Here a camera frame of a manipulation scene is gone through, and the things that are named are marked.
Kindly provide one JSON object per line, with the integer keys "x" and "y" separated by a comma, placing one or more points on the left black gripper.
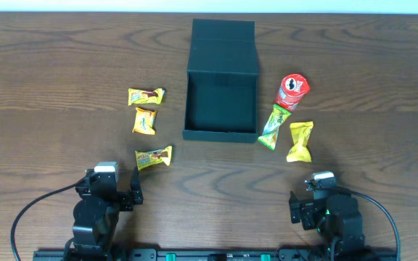
{"x": 123, "y": 198}

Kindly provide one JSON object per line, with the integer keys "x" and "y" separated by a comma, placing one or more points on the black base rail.
{"x": 186, "y": 255}

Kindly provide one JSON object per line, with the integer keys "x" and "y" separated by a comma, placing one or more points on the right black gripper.
{"x": 306, "y": 209}

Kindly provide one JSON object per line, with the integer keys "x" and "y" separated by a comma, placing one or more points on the yellow snack bag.
{"x": 300, "y": 135}

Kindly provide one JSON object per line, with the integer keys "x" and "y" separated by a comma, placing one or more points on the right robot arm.
{"x": 334, "y": 214}

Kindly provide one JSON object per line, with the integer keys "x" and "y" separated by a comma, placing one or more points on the green yellow snack packet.
{"x": 270, "y": 132}

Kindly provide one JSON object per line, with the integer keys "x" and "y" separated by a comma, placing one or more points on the red Pringles can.
{"x": 292, "y": 89}

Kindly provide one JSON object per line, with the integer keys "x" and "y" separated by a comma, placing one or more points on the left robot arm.
{"x": 97, "y": 213}

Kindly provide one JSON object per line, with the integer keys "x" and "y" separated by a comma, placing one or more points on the black open gift box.
{"x": 222, "y": 88}

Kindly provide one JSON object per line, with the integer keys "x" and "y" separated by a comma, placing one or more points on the yellow apollo wafer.
{"x": 136, "y": 96}
{"x": 146, "y": 159}

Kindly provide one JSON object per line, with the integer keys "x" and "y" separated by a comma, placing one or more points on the orange yellow biscuit packet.
{"x": 144, "y": 121}

